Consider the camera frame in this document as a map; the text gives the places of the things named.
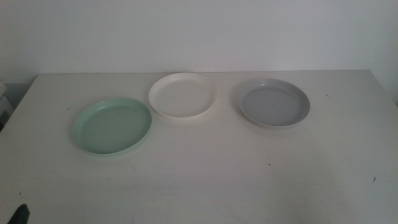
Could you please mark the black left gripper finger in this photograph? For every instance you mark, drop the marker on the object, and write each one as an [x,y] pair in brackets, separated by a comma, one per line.
[21,215]

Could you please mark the pale green shallow bowl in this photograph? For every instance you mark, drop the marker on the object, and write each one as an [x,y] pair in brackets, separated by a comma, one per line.
[113,127]

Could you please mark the white shallow bowl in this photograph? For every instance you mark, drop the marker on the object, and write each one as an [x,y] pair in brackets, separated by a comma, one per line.
[183,96]

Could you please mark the grey shallow bowl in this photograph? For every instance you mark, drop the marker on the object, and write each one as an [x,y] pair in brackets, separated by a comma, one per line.
[273,105]

